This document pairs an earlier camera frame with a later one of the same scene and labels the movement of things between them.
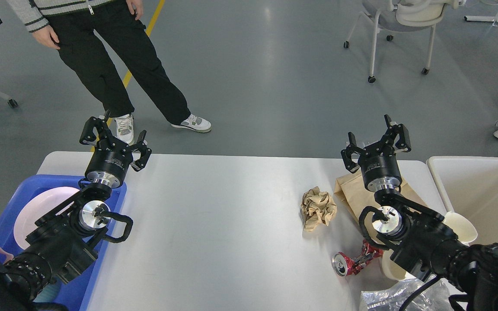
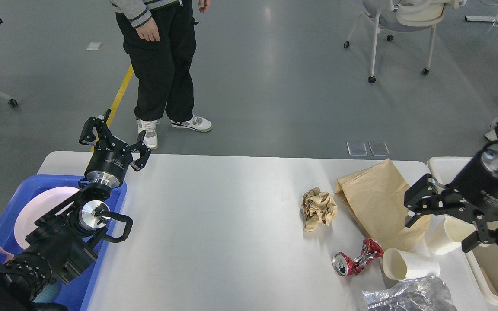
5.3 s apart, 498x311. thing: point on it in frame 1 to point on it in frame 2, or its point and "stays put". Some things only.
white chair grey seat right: (402, 14) stays put
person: (83, 30) to (159, 44)
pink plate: (35, 204) stays put
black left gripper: (109, 162) stays put
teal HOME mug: (49, 293) stays put
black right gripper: (380, 168) to (492, 185)
